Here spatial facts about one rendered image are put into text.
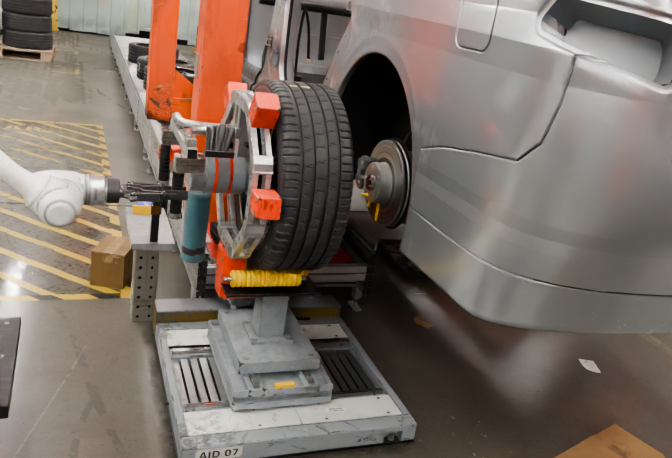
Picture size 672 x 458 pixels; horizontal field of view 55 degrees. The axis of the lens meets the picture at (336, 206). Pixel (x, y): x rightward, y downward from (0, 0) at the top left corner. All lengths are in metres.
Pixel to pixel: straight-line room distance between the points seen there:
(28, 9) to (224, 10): 7.91
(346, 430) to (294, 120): 1.07
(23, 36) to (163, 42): 6.04
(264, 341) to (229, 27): 1.18
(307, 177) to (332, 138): 0.15
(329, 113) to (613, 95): 0.93
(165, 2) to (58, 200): 2.81
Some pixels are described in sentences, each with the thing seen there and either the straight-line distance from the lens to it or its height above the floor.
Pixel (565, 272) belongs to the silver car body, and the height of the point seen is 0.94.
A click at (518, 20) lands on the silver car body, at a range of 1.64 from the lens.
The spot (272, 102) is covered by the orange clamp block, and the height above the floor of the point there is 1.14.
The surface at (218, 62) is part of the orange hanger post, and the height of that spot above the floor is 1.17.
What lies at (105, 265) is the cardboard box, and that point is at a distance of 3.27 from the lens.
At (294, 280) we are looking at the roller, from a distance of 2.29.
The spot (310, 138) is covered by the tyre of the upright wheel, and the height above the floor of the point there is 1.05.
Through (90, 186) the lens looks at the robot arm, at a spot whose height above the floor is 0.85.
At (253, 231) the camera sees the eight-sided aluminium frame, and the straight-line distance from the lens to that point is 2.04.
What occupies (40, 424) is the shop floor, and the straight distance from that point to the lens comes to 2.46.
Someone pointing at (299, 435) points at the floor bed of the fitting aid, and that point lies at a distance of 2.29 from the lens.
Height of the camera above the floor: 1.46
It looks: 17 degrees down
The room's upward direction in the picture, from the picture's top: 9 degrees clockwise
